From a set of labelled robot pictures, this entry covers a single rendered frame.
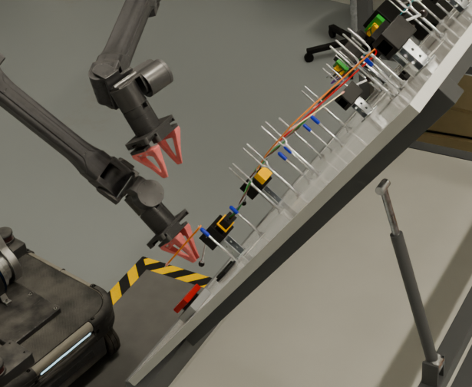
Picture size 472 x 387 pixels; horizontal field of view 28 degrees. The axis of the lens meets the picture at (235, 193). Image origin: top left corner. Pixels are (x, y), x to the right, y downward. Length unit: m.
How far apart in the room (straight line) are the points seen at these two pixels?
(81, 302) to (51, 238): 0.76
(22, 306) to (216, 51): 2.30
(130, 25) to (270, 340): 0.77
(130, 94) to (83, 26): 3.76
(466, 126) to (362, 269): 0.72
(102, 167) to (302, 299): 0.59
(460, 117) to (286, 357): 1.05
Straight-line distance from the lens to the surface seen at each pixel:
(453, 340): 1.88
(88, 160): 2.00
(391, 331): 2.17
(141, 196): 1.95
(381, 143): 1.31
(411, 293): 1.67
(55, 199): 4.15
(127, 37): 2.05
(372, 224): 2.47
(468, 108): 2.86
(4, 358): 3.04
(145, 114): 1.89
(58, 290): 3.29
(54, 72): 5.17
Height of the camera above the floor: 2.32
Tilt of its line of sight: 36 degrees down
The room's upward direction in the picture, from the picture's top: 7 degrees counter-clockwise
